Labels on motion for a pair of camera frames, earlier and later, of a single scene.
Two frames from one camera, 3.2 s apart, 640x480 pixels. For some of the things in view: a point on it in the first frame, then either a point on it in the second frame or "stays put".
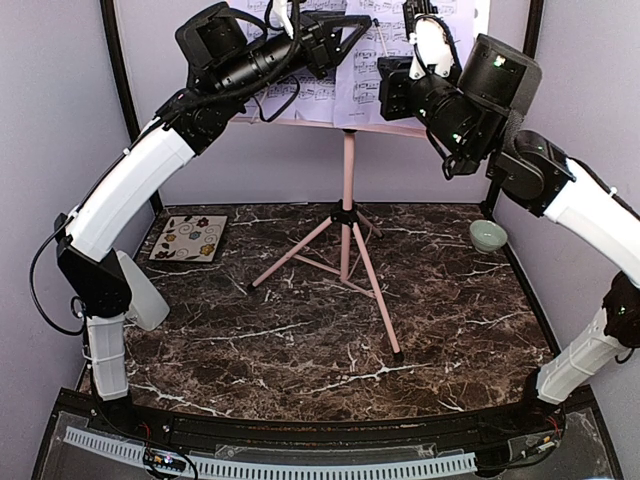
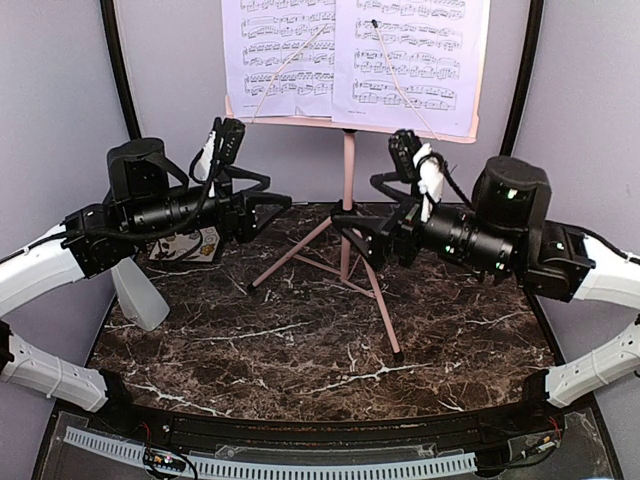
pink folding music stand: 330,249 stays put
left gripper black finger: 341,50 to 261,207
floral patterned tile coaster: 188,238 stays put
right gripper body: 452,112 to 480,246
